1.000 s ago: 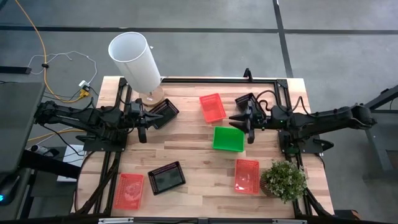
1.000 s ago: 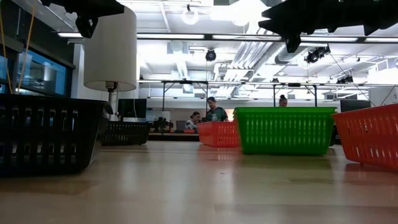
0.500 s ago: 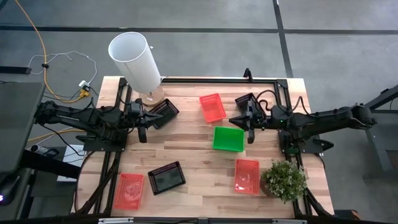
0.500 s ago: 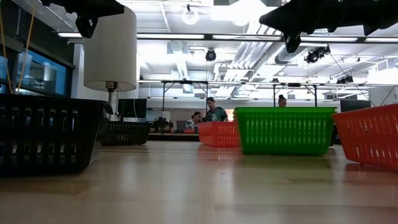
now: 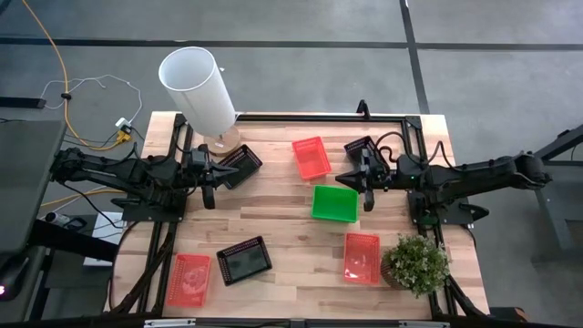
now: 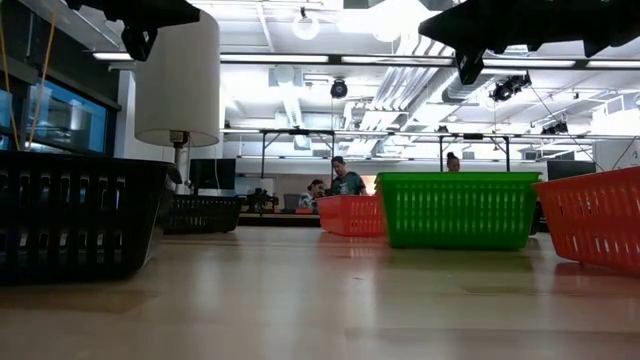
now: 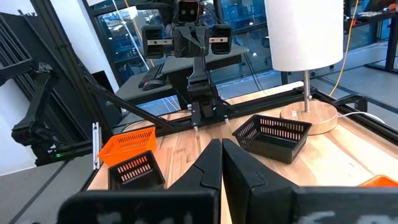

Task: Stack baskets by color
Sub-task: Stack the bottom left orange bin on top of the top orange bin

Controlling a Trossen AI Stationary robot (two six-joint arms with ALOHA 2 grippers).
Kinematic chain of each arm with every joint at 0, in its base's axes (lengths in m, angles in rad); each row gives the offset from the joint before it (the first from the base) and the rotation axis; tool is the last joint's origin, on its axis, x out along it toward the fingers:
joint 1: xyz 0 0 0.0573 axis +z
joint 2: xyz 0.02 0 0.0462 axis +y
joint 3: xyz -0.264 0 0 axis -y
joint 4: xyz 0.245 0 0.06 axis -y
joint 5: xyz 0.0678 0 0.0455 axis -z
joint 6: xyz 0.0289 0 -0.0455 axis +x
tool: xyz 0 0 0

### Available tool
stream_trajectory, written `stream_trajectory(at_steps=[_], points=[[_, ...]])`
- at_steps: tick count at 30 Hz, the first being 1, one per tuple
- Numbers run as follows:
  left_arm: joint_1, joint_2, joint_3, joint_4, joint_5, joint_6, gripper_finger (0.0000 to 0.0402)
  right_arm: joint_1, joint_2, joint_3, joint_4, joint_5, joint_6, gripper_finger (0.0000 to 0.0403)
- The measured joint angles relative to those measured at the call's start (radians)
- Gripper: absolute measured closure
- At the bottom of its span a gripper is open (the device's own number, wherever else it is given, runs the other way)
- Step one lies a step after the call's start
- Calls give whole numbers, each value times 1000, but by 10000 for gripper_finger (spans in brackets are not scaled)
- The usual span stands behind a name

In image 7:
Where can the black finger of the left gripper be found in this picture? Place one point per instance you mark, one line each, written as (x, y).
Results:
(222, 39)
(152, 42)

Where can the black box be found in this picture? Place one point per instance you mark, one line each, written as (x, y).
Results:
(104, 90)

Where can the black plastic basket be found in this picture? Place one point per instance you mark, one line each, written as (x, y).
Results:
(136, 171)
(273, 140)

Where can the silver aluminium bracket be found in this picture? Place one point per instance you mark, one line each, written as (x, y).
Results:
(96, 146)

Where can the black aluminium table frame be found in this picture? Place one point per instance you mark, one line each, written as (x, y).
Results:
(71, 62)

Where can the grey desk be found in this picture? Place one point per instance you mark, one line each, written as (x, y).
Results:
(186, 63)

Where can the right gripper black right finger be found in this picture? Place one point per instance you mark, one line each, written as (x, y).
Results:
(264, 202)

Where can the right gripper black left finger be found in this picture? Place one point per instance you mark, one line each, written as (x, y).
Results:
(186, 202)

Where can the black computer mouse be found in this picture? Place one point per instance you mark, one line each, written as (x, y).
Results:
(154, 84)

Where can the black keyboard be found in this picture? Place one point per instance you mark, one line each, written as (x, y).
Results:
(150, 76)

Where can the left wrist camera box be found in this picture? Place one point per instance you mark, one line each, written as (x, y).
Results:
(188, 11)

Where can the black framed workbench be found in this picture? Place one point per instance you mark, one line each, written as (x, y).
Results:
(390, 34)

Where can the orange plastic basket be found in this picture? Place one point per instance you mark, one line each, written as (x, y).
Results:
(379, 181)
(127, 146)

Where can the white shade wooden base lamp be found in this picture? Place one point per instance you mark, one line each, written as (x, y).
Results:
(304, 34)

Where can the black ribbed panel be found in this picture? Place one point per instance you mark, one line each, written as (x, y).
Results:
(18, 46)

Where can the black frame clamp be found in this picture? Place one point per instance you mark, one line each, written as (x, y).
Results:
(351, 101)

